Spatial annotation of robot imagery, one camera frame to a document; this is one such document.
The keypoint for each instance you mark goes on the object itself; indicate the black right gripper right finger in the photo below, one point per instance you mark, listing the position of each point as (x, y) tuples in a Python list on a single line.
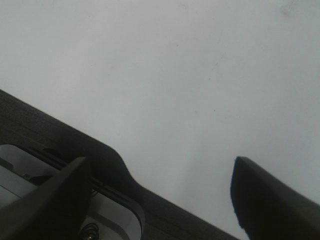
[(268, 209)]

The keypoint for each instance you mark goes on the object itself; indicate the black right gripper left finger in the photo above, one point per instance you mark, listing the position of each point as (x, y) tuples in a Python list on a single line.
[(53, 211)]

